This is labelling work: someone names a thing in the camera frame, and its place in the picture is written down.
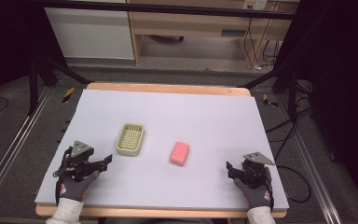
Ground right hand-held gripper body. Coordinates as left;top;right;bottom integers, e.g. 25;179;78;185
236;150;276;190

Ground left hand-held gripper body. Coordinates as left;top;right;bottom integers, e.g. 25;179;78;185
54;140;108;183

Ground beige plastic soap dish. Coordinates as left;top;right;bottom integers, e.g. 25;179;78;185
115;122;146;157

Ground pink soap bar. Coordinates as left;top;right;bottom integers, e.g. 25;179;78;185
169;141;191;166

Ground person's right hand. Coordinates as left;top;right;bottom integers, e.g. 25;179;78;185
233;175;275;210

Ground person's left hand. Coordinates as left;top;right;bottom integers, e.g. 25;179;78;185
55;170;102;203

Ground yellow black striped tape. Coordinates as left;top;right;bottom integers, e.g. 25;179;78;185
262;93;280;108
62;86;76;104

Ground pale lavender foam mat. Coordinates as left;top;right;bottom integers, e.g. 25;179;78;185
34;89;290;211

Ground wooden table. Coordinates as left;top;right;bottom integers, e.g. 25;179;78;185
34;81;289;219

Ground black metal stand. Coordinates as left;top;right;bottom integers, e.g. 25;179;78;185
237;60;300;120
27;55;91;117

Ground black curtain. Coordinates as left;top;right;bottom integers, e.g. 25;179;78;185
292;0;358;217
0;0;46;105

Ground white cabinet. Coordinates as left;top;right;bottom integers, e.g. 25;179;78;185
44;6;135;61

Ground wooden desk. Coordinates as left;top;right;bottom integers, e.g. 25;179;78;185
126;0;301;68

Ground black horizontal bar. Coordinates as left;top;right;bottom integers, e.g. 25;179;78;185
41;0;296;21

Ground white power strip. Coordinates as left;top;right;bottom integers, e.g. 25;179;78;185
242;0;269;11

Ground aluminium floor rail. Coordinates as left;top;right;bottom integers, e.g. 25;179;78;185
275;92;337;224
0;86;53;217

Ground hanging desk cables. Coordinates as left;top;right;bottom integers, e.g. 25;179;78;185
242;18;282;69

